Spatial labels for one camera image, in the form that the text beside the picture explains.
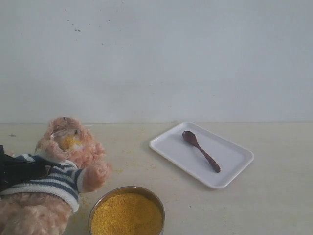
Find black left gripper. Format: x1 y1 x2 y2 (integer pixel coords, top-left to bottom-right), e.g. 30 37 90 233
0 145 48 191

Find white rectangular plastic tray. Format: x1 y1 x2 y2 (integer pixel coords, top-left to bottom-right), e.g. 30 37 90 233
149 122 254 189

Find yellow millet grains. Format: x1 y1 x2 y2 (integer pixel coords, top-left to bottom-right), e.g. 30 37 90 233
91 193 163 235

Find dark brown wooden spoon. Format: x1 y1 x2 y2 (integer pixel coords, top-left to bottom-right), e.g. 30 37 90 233
182 130 221 173

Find round metal bowl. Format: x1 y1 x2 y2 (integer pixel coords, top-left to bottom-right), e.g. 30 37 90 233
89 186 165 235

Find tan teddy bear striped sweater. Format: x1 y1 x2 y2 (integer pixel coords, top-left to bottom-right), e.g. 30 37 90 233
0 117 112 235

